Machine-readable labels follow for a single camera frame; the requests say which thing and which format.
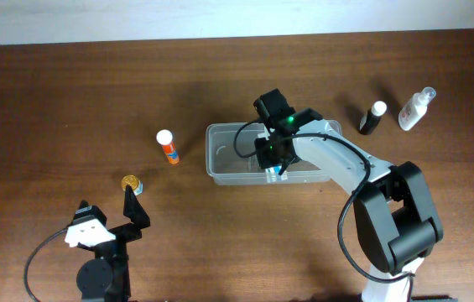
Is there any white blue medicine box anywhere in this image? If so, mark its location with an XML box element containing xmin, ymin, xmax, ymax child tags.
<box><xmin>265</xmin><ymin>165</ymin><xmax>288</xmax><ymax>183</ymax></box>

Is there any black bottle white cap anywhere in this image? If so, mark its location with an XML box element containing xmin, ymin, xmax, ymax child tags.
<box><xmin>359</xmin><ymin>101</ymin><xmax>388</xmax><ymax>135</ymax></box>

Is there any clear plastic container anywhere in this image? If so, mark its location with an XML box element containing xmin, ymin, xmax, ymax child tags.
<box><xmin>206</xmin><ymin>122</ymin><xmax>330</xmax><ymax>185</ymax></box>

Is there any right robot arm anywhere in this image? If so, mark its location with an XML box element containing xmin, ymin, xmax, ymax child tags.
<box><xmin>206</xmin><ymin>89</ymin><xmax>444</xmax><ymax>301</ymax></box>

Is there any orange effervescent tablet tube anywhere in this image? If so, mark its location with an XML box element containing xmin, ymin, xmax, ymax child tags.
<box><xmin>156</xmin><ymin>129</ymin><xmax>180</xmax><ymax>164</ymax></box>

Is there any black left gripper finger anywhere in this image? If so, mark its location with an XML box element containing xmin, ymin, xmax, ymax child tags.
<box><xmin>123</xmin><ymin>185</ymin><xmax>151</xmax><ymax>229</ymax></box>
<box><xmin>71</xmin><ymin>200</ymin><xmax>107</xmax><ymax>226</ymax></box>

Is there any white spray bottle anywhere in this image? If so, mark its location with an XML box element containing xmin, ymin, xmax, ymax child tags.
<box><xmin>398</xmin><ymin>86</ymin><xmax>436</xmax><ymax>131</ymax></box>

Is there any small gold-lidded jar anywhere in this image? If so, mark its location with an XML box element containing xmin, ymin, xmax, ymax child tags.
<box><xmin>121</xmin><ymin>174</ymin><xmax>143</xmax><ymax>195</ymax></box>

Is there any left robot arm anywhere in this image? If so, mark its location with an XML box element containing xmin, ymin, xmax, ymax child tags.
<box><xmin>65</xmin><ymin>200</ymin><xmax>142</xmax><ymax>302</ymax></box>

